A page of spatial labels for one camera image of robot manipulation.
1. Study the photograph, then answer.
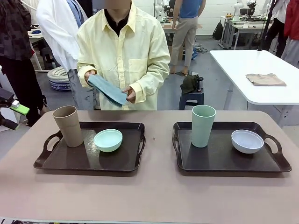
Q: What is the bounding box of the dark green bag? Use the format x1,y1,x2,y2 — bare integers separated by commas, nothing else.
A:
180,74,199,95

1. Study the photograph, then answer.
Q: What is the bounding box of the round white blue cushion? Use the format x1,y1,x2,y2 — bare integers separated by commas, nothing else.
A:
47,66,72,91

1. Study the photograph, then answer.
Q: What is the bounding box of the tall mint green cup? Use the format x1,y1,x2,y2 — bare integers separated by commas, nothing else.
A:
191,105,216,148

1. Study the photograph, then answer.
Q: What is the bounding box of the teal cloth mat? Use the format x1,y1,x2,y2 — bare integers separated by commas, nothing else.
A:
87,74,128,108

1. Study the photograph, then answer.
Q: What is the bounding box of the person's right hand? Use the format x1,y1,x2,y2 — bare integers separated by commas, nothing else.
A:
83,70,98,87

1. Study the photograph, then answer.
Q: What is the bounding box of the mint green bowl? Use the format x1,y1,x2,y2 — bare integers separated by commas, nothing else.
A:
93,128,123,153

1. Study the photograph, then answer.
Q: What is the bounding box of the person's left hand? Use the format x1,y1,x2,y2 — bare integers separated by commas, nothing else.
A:
121,85,137,104

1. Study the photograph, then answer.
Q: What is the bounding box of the dark brown serving tray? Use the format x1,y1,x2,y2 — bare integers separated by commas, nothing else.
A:
172,121,292,173
33,121,147,173

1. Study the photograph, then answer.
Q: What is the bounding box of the grey plastic stool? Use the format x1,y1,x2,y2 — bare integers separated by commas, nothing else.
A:
178,88,205,110

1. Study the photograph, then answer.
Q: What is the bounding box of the folded beige cloth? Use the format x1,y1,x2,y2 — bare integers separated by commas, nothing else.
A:
245,73,287,87

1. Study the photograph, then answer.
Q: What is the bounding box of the bystander in blue top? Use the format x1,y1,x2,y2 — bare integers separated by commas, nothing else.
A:
169,0,199,76

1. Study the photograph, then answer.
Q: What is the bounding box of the bystander in black patterned top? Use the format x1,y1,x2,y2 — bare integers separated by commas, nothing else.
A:
0,0,47,128

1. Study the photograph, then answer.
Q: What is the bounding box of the bystander in white shirt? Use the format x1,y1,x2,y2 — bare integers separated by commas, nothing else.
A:
36,0,94,110

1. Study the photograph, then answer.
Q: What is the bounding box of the bystander in red jacket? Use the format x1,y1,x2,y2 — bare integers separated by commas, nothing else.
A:
280,0,299,66

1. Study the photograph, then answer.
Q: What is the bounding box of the white side table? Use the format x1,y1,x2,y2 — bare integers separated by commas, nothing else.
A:
209,49,299,128

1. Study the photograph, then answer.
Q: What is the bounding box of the person's right forearm yellow sleeve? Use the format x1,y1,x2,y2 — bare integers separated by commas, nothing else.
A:
76,62,97,88

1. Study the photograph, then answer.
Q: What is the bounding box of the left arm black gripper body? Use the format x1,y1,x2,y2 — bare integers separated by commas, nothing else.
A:
0,87,15,110

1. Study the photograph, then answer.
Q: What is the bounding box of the tall brown cup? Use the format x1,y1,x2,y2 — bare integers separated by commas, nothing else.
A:
52,105,84,148

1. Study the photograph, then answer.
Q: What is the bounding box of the black backpack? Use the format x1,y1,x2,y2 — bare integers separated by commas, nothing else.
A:
212,21,224,41

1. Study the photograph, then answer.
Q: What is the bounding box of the black tripod pole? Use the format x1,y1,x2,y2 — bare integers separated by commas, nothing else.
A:
256,0,274,52

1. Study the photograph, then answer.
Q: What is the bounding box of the pale blue bowl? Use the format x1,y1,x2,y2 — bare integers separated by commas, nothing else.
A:
231,129,265,154

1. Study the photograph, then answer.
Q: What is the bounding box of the background work desk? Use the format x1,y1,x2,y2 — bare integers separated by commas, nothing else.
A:
219,15,274,50

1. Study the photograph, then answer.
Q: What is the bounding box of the person in yellow shirt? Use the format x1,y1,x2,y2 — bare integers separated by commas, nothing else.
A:
76,0,171,111

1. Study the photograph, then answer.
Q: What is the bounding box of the person's left forearm yellow sleeve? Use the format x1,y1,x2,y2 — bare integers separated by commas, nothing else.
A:
130,66,171,105

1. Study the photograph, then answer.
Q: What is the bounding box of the bystander in black trousers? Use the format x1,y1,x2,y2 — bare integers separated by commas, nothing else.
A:
265,0,290,56

